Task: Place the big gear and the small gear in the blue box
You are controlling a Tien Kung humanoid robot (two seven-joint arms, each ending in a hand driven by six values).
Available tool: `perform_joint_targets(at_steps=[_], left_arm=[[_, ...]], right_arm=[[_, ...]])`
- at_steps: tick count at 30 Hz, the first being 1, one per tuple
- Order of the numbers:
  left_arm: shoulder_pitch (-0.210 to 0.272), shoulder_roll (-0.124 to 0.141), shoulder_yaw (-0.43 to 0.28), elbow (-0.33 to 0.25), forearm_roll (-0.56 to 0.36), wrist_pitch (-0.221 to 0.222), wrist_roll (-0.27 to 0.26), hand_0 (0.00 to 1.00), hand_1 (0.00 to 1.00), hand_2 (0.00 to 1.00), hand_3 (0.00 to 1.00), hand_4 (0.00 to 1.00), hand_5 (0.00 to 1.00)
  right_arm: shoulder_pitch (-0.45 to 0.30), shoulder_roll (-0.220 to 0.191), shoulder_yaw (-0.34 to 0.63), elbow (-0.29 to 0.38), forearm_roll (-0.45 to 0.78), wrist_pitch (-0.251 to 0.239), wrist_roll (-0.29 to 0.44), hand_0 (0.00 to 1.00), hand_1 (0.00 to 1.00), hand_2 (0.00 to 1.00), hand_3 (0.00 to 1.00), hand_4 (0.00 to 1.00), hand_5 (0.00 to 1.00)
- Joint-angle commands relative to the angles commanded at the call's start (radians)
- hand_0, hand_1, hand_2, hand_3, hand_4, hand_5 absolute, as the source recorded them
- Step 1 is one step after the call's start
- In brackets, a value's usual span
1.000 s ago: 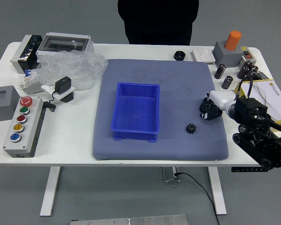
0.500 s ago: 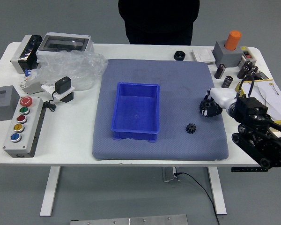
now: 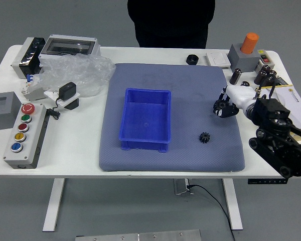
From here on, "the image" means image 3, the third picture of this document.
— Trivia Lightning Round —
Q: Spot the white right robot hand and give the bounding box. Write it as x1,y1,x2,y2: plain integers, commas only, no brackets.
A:
213,85,257,118

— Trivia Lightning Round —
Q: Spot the big black gear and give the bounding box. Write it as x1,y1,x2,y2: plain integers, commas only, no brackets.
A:
214,99,231,111

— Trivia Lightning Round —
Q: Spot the small black gear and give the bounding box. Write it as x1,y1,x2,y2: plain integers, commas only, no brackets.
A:
199,132,211,145

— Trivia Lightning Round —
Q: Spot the black hex nut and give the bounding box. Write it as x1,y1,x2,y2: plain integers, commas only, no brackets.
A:
186,53,199,66

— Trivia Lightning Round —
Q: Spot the blue plastic box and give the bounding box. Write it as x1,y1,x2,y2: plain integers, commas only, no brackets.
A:
118,87,172,153

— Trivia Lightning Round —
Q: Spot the grey under-table power box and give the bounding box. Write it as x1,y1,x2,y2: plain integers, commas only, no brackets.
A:
173,178,194,196

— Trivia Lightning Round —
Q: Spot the grey clear-lid distribution box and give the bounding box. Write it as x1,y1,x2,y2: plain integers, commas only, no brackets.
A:
38,34,101,61

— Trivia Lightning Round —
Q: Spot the grey box with black panel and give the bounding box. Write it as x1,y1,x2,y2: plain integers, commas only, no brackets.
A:
11,37,46,80

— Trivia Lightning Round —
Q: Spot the grey push-button control box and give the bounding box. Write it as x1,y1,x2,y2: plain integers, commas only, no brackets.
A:
3,102,50,170

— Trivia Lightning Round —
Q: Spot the grey block holder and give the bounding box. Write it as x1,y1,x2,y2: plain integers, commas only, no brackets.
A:
227,43,261,72

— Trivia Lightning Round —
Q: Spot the orange cylinder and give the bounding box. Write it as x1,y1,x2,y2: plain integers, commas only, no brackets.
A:
240,32,259,55

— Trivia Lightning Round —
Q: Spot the yellow and white carton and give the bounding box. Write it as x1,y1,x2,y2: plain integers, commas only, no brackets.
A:
259,85,301,146

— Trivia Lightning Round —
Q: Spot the blue-grey padded mat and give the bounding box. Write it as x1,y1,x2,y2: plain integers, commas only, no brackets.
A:
98,62,246,173

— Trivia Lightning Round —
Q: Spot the black table height controller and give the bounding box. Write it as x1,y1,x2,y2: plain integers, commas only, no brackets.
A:
247,177,289,185

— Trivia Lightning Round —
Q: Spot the person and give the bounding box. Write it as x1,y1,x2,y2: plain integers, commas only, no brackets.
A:
127,0,216,49

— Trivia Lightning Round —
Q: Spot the white table leg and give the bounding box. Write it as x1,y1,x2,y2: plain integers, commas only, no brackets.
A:
42,178,66,232
222,178,243,230

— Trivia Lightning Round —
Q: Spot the clear plastic bag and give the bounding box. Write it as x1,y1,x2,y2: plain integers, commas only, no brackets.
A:
27,54,116,98

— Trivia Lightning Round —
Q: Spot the grey metal plate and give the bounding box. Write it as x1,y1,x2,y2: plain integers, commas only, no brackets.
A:
75,229,202,241

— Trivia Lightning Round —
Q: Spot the black power adapter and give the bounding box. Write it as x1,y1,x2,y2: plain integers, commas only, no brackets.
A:
58,82,77,99

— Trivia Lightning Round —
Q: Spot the white socket plate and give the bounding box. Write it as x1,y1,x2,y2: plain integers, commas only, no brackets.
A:
43,89,81,110

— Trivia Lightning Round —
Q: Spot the white circuit breaker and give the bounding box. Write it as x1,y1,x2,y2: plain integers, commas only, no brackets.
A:
20,74,47,101

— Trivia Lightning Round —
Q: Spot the grey hollow square block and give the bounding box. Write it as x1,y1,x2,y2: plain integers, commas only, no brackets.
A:
0,91,22,131

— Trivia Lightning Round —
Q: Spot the white red-button switch box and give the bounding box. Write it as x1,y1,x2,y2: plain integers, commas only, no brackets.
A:
256,49,276,69

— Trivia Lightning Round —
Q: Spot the white wall switch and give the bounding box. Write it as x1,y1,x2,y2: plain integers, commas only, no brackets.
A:
205,51,231,69

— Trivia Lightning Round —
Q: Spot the black floor cable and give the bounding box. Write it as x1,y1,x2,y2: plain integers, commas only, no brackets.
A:
188,185,235,241

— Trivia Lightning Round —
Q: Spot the black adapter cord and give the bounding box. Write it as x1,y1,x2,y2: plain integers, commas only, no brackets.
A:
45,96,62,121

